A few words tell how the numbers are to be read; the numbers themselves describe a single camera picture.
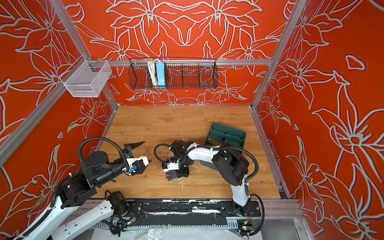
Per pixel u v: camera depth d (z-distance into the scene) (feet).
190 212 2.39
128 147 1.75
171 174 2.61
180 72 3.20
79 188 1.40
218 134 3.13
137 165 1.55
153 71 2.93
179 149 2.36
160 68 2.95
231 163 1.63
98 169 1.42
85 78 3.02
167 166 2.46
